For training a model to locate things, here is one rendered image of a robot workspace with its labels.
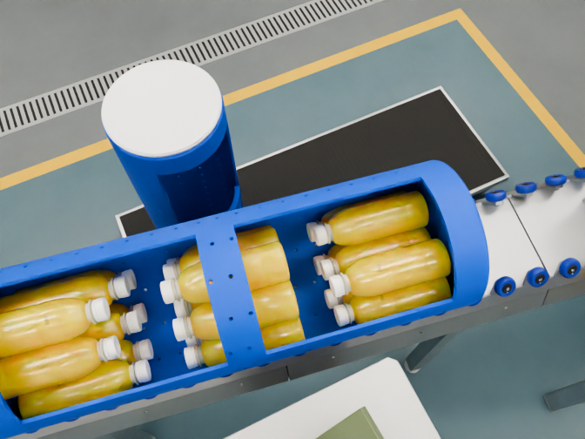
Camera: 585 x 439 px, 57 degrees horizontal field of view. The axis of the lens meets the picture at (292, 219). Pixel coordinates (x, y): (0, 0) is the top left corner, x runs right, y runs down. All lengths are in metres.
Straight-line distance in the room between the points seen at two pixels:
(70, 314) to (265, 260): 0.32
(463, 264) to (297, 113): 1.73
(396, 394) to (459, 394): 1.24
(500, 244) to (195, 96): 0.77
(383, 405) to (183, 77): 0.87
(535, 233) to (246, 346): 0.73
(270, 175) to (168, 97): 0.96
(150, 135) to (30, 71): 1.79
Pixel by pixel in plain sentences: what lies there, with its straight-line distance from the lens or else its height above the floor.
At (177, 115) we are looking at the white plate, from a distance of 1.29.
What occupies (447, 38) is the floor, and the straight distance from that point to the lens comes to 2.97.
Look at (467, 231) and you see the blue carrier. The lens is 0.95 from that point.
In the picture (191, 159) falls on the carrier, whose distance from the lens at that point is 1.27.
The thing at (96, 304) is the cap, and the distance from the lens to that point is 0.96.
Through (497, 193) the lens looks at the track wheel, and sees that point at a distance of 1.30.
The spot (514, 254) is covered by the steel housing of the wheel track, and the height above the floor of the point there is 0.93.
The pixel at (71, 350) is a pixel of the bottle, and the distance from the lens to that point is 0.99.
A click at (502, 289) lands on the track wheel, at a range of 1.22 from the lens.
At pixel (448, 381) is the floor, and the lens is 2.15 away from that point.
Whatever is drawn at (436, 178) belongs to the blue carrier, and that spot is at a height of 1.22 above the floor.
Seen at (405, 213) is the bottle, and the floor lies 1.15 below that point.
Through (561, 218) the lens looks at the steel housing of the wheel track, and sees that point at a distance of 1.39.
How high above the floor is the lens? 2.04
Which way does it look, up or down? 64 degrees down
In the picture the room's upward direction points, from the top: 1 degrees counter-clockwise
